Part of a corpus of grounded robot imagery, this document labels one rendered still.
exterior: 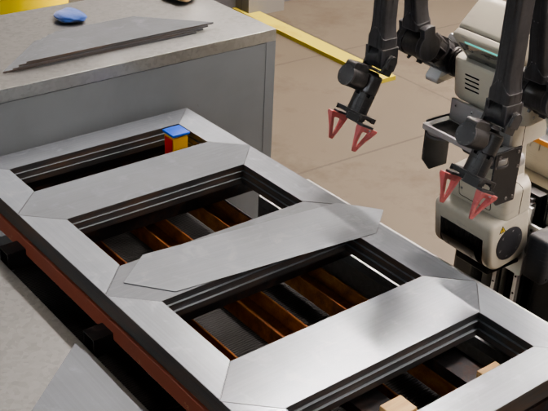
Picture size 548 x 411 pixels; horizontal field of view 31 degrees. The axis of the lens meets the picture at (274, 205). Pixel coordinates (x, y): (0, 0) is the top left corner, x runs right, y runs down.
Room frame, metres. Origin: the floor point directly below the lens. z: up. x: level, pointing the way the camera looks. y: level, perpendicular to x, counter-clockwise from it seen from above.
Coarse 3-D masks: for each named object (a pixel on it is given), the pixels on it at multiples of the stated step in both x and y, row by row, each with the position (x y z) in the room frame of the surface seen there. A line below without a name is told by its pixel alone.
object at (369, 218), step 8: (344, 208) 2.30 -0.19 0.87; (352, 208) 2.30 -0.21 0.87; (360, 208) 2.30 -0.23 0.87; (368, 208) 2.31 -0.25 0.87; (360, 216) 2.26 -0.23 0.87; (368, 216) 2.26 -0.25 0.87; (376, 216) 2.26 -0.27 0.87; (368, 224) 2.22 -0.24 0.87; (376, 224) 2.22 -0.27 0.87; (376, 232) 2.18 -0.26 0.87
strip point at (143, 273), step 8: (144, 256) 2.02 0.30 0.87; (136, 264) 1.98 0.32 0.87; (144, 264) 1.98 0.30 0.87; (136, 272) 1.95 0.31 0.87; (144, 272) 1.95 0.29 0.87; (152, 272) 1.95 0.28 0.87; (128, 280) 1.91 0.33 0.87; (136, 280) 1.91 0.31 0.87; (144, 280) 1.92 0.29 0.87; (152, 280) 1.92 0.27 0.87; (160, 280) 1.92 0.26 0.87; (160, 288) 1.89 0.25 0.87; (168, 288) 1.89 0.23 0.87
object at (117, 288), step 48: (144, 144) 2.70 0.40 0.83; (192, 144) 2.72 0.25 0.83; (192, 192) 2.41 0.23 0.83; (288, 192) 2.38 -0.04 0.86; (192, 240) 2.11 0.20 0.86; (96, 288) 1.88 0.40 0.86; (144, 288) 1.89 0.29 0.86; (192, 288) 1.89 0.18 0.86; (240, 288) 1.96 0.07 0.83; (144, 336) 1.72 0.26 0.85; (432, 336) 1.75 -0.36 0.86; (480, 336) 1.82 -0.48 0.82; (192, 384) 1.58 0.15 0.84; (336, 384) 1.58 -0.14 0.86
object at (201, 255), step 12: (204, 240) 2.11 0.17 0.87; (180, 252) 2.04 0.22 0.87; (192, 252) 2.05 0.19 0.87; (204, 252) 2.05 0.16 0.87; (216, 252) 2.05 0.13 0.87; (192, 264) 1.99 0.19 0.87; (204, 264) 1.99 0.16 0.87; (216, 264) 2.00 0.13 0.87; (228, 264) 2.00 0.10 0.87; (204, 276) 1.94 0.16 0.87; (216, 276) 1.94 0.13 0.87
